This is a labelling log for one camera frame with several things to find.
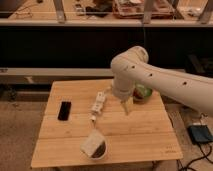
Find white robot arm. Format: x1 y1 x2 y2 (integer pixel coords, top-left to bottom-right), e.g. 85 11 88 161
111 46 213 117

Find white bowl dark contents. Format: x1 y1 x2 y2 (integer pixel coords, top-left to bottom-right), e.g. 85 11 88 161
91 142 107 159

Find wooden table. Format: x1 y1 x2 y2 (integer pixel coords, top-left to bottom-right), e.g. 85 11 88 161
30 78 184 169

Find cluttered tray on shelf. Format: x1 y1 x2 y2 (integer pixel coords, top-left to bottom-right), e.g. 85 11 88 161
113 0 174 18

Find translucent yellow tool tip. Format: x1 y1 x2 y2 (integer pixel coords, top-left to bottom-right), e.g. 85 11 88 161
122 99 133 115

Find black power adapter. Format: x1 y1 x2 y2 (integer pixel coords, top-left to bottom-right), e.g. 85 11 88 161
187 125 213 144

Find green bowl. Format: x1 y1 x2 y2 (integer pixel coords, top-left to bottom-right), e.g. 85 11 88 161
133 84 153 102

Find metal shelf rail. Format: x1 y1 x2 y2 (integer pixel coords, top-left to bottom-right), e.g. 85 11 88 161
0 67 113 77

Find black floor cable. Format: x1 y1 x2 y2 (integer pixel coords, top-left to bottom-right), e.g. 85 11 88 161
176 142 213 171

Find black smartphone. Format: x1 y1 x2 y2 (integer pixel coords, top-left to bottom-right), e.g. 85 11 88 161
58 101 71 121

